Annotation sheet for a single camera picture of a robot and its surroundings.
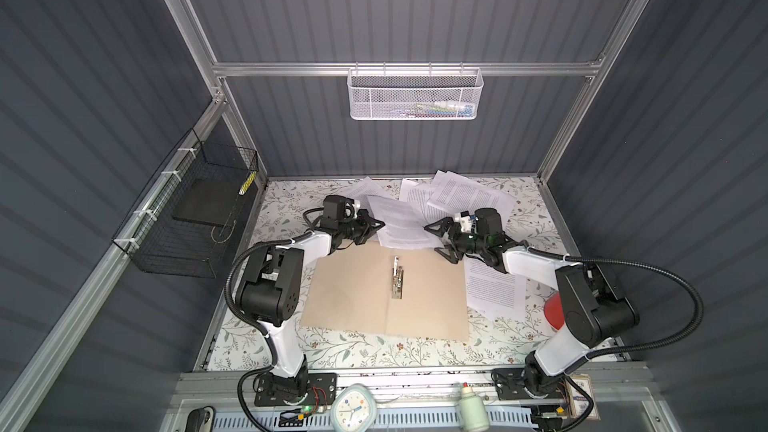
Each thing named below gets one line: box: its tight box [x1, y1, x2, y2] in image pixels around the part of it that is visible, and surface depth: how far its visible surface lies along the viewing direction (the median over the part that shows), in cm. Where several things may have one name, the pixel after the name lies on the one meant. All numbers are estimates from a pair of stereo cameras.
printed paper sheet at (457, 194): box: [427, 171, 517, 225], surface depth 118 cm
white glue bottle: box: [458, 382, 490, 432], surface depth 66 cm
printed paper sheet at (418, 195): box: [399, 178, 456, 224], surface depth 118 cm
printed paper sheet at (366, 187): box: [339, 176, 393, 200], surface depth 121 cm
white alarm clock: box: [330, 383, 378, 432], surface depth 70 cm
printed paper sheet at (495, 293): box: [464, 257, 527, 321], surface depth 91 cm
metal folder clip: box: [392, 256, 404, 299], surface depth 93 cm
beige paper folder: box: [301, 241, 469, 342], surface depth 91 cm
